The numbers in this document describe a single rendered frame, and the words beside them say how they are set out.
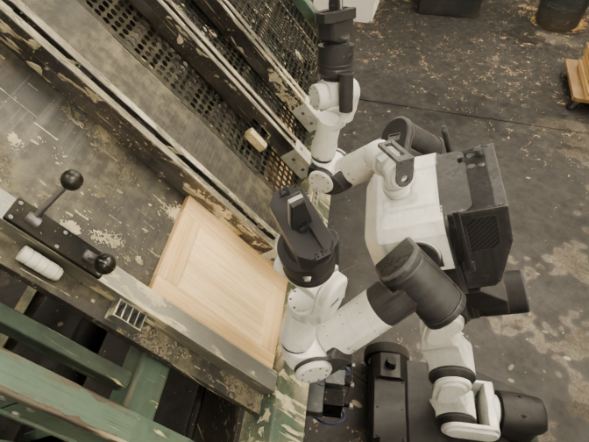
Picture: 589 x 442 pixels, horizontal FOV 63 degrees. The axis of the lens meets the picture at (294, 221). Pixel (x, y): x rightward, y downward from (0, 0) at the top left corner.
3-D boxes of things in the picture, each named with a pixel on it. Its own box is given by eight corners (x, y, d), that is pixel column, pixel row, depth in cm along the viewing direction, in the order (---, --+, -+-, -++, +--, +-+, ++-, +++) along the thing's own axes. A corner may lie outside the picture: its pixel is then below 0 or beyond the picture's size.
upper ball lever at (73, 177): (35, 235, 85) (87, 183, 83) (16, 222, 83) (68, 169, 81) (39, 224, 88) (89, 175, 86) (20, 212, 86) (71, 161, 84)
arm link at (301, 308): (287, 262, 81) (279, 308, 90) (329, 294, 77) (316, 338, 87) (311, 243, 85) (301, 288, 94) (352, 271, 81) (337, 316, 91)
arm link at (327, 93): (342, 55, 124) (342, 98, 130) (305, 60, 120) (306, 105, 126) (366, 63, 115) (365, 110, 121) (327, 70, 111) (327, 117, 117)
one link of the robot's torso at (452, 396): (471, 389, 190) (470, 324, 157) (478, 442, 176) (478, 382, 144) (430, 389, 194) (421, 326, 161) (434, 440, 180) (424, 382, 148)
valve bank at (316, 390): (348, 449, 142) (356, 417, 125) (301, 442, 143) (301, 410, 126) (356, 306, 176) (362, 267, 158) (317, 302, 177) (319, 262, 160)
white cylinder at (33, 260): (11, 260, 85) (51, 284, 89) (19, 255, 83) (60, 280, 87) (20, 247, 87) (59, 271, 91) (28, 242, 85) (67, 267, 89)
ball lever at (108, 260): (89, 269, 93) (109, 280, 82) (72, 259, 91) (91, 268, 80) (102, 253, 94) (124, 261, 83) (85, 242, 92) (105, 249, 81)
